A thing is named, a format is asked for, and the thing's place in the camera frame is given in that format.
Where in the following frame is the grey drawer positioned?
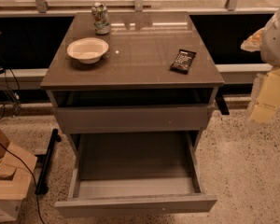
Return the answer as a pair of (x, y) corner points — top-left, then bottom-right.
(55, 132), (217, 218)
(54, 105), (214, 134)

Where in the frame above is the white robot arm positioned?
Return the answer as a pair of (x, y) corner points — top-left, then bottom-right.
(241, 8), (280, 129)

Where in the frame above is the grey top drawer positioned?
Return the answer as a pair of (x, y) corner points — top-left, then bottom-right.
(54, 105), (214, 134)

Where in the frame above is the grey drawer cabinet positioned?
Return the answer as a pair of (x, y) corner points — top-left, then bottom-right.
(41, 12), (224, 152)

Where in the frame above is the dark snack bar packet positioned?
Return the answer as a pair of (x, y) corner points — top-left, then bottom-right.
(170, 49), (196, 74)

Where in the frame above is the green soda can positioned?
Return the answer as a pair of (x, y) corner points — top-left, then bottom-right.
(91, 2), (110, 35)

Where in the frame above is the white bowl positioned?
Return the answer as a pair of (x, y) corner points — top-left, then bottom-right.
(67, 37), (109, 64)

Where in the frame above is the black floor stand bar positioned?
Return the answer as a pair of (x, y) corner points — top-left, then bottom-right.
(35, 129), (62, 195)

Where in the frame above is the cardboard box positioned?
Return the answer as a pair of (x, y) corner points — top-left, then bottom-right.
(0, 129), (36, 222)

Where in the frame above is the black cable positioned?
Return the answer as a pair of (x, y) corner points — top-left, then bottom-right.
(0, 131), (47, 224)

